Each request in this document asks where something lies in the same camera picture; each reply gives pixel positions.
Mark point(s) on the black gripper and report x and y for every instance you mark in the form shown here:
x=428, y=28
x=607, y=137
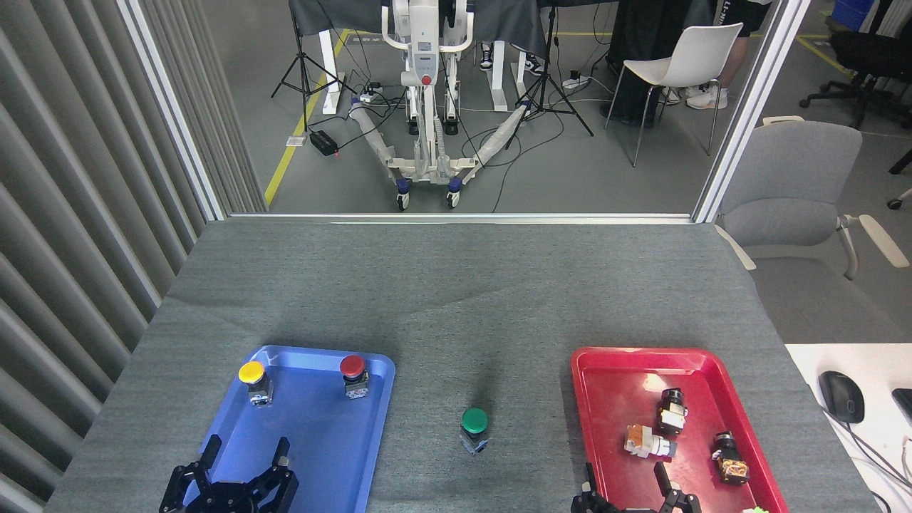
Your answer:
x=638, y=510
x=228, y=499

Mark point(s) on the green push button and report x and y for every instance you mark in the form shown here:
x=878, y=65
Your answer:
x=474, y=420

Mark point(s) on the yellow push button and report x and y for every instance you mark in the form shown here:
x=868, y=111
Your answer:
x=251, y=372

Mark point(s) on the red push button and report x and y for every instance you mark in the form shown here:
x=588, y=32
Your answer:
x=352, y=366

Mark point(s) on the blue plastic tray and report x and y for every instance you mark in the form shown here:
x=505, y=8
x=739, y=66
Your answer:
x=328, y=442

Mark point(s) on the red plastic tray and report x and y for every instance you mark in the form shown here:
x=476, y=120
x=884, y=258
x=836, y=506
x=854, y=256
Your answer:
x=620, y=392

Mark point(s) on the black computer mouse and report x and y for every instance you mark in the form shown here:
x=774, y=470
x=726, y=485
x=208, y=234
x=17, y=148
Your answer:
x=842, y=395

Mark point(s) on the white side table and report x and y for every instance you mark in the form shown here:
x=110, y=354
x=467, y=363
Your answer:
x=826, y=356

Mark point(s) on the grey table cloth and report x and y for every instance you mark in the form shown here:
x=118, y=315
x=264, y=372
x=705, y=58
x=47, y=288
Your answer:
x=463, y=299

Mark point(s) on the black flat device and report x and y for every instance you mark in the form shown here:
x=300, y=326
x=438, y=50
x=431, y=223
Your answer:
x=905, y=406

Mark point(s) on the silver crossbar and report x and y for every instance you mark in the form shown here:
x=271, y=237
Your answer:
x=463, y=216

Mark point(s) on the grey office chair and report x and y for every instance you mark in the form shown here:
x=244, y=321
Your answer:
x=798, y=178

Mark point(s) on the black tripod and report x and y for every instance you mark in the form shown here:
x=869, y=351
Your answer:
x=305, y=71
x=547, y=78

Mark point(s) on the white power strip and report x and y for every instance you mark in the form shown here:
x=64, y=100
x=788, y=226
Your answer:
x=576, y=82

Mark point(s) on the white table leg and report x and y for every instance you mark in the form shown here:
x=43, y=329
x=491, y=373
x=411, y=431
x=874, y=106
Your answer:
x=329, y=71
x=499, y=78

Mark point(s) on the black chair base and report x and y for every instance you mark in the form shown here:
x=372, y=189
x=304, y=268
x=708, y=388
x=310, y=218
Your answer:
x=901, y=162

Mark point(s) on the white plastic chair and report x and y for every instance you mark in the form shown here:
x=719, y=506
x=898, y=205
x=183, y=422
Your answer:
x=695, y=57

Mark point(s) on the person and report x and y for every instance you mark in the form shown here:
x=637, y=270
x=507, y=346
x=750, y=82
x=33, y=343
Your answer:
x=645, y=35
x=741, y=18
x=486, y=58

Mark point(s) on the white wheeled stand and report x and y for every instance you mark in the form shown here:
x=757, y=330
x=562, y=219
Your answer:
x=425, y=50

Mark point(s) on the dark table cover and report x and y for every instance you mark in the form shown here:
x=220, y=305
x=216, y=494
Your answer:
x=506, y=21

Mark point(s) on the black office chair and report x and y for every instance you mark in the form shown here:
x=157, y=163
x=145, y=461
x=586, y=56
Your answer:
x=869, y=53

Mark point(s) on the blue bin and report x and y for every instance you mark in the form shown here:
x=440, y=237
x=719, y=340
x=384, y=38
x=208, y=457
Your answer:
x=851, y=13

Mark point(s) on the white and orange switch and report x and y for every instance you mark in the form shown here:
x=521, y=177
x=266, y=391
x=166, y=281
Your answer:
x=645, y=442

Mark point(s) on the black and white switch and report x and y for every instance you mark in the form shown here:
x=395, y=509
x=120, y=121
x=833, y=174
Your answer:
x=671, y=413

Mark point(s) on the black and orange switch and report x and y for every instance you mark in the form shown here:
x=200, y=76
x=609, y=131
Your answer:
x=730, y=462

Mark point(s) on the silver post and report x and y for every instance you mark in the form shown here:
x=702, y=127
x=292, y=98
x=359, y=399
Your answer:
x=748, y=107
x=171, y=107

